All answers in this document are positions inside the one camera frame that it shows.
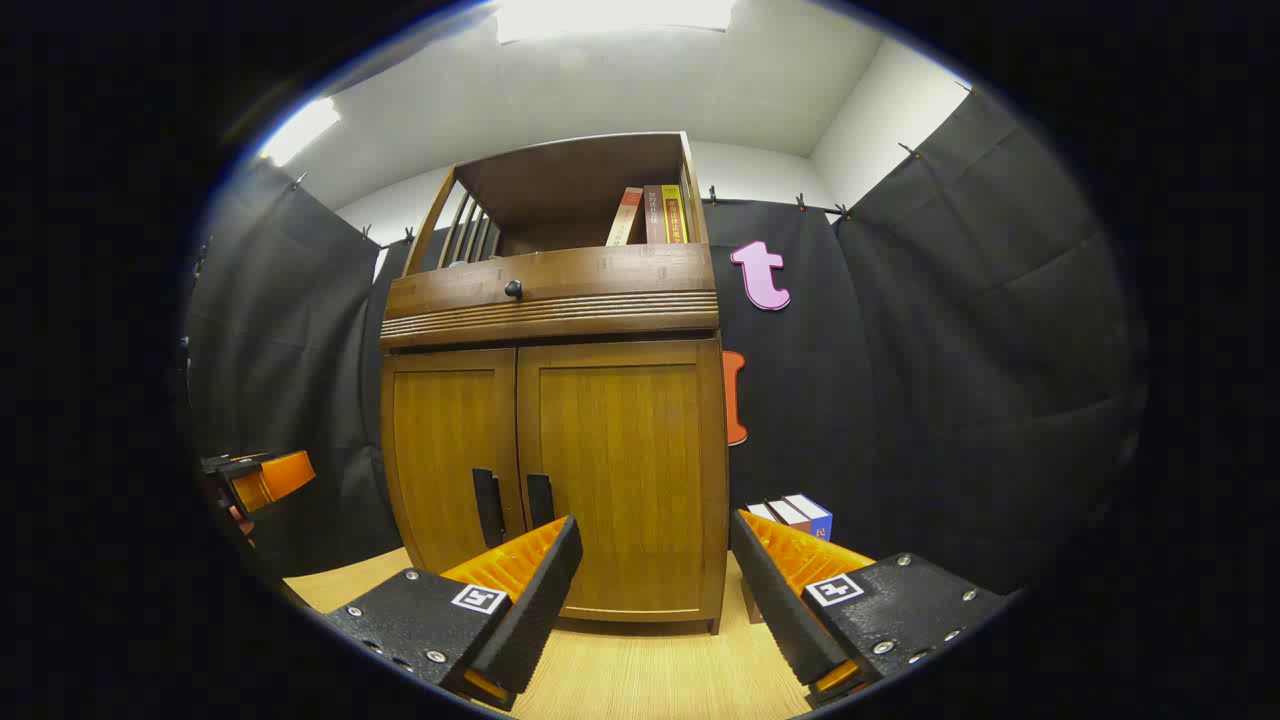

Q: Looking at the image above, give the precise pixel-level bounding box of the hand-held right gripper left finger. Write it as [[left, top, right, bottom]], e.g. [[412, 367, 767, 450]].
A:
[[325, 515, 584, 713]]

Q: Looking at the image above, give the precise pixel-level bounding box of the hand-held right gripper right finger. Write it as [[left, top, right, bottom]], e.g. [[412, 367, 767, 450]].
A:
[[730, 510, 1016, 709]]

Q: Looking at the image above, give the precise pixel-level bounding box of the wooden shoe cabinet door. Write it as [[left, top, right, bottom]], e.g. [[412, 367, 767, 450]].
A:
[[516, 338, 729, 623], [382, 348, 526, 576]]

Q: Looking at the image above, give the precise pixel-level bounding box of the wooden double-door shoe cabinet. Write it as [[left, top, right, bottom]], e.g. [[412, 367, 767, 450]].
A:
[[380, 132, 731, 636]]

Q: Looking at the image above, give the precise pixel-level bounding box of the blue white book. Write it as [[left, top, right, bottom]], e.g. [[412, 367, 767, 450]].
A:
[[783, 493, 834, 542]]

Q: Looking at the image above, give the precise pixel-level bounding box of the black backdrop cloth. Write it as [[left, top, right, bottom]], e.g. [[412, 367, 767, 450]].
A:
[[185, 88, 1146, 601]]

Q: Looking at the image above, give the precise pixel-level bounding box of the wooden drawer with black knob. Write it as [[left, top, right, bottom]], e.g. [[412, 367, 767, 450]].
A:
[[380, 243, 721, 351]]

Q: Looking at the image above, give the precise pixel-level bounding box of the ceiling light panel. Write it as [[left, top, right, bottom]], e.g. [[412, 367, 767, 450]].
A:
[[258, 97, 341, 166], [495, 0, 736, 43]]

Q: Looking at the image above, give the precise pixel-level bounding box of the tan red book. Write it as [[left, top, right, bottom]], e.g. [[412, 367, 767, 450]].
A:
[[606, 187, 644, 247]]

